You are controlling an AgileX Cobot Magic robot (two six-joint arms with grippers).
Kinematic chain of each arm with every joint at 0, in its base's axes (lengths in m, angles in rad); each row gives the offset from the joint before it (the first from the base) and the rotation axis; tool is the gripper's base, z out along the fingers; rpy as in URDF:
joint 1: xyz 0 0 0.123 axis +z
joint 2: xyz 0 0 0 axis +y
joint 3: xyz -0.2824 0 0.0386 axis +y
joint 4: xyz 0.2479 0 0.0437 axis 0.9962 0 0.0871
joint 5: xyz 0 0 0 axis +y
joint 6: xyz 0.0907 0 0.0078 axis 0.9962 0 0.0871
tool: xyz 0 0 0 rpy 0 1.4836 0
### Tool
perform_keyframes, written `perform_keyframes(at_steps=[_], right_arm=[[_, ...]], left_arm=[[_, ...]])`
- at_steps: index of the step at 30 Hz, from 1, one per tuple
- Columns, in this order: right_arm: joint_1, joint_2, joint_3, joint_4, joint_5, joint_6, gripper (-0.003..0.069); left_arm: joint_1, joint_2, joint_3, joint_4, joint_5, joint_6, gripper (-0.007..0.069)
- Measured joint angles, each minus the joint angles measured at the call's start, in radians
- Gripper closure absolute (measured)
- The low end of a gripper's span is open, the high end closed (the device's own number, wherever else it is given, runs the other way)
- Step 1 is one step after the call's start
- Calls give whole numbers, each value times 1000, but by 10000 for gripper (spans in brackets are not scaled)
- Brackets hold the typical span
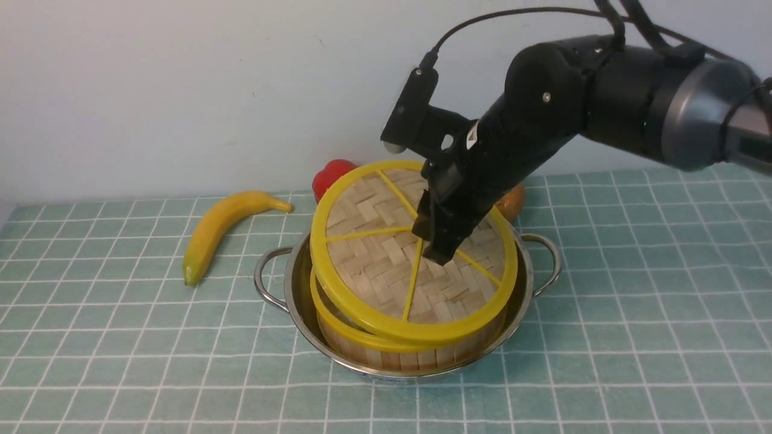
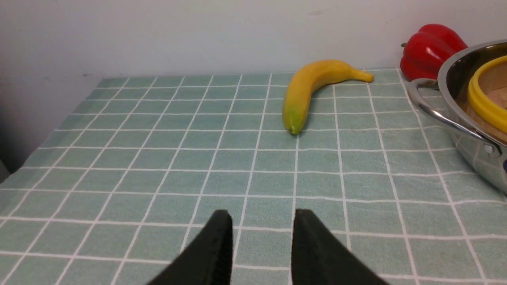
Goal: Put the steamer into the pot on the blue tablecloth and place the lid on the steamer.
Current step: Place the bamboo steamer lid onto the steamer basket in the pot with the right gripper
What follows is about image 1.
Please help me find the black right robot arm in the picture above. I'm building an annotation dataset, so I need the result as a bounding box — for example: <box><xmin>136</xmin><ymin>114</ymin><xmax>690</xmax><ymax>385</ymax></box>
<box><xmin>413</xmin><ymin>37</ymin><xmax>770</xmax><ymax>265</ymax></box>

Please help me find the red bell pepper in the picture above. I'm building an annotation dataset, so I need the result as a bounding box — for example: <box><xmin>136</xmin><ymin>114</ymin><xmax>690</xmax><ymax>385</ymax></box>
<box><xmin>311</xmin><ymin>159</ymin><xmax>358</xmax><ymax>203</ymax></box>

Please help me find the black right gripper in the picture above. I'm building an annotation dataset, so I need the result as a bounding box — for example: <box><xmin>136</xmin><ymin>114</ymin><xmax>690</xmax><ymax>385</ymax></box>
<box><xmin>413</xmin><ymin>90</ymin><xmax>580</xmax><ymax>265</ymax></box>

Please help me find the bamboo steamer basket yellow rim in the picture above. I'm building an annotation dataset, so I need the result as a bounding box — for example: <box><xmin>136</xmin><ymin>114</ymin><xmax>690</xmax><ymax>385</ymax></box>
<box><xmin>309</xmin><ymin>272</ymin><xmax>505</xmax><ymax>373</ymax></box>

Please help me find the green tiled tablecloth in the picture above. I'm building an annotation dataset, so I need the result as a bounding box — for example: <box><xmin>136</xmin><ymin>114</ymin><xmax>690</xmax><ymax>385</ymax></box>
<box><xmin>1</xmin><ymin>168</ymin><xmax>771</xmax><ymax>433</ymax></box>

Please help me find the yellow banana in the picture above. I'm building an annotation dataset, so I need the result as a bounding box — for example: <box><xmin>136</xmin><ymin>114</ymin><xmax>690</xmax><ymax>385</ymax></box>
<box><xmin>182</xmin><ymin>190</ymin><xmax>293</xmax><ymax>288</ymax></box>

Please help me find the brown potato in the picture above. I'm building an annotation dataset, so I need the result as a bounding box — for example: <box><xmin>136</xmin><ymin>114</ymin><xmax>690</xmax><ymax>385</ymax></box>
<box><xmin>496</xmin><ymin>183</ymin><xmax>526</xmax><ymax>223</ymax></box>

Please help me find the black right camera cable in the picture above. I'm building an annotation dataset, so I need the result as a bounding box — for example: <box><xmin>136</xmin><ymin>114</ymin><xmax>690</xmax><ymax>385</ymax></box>
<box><xmin>419</xmin><ymin>0</ymin><xmax>772</xmax><ymax>91</ymax></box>

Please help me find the woven bamboo steamer lid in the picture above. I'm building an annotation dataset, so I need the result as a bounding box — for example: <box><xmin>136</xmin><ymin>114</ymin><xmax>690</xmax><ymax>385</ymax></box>
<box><xmin>309</xmin><ymin>160</ymin><xmax>519</xmax><ymax>348</ymax></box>

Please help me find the stainless steel pot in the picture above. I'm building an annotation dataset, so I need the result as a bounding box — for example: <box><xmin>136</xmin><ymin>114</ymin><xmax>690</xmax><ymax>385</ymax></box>
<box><xmin>253</xmin><ymin>233</ymin><xmax>563</xmax><ymax>383</ymax></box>

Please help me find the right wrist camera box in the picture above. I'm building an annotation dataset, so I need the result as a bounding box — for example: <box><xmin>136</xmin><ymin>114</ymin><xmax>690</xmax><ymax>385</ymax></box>
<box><xmin>380</xmin><ymin>66</ymin><xmax>472</xmax><ymax>162</ymax></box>

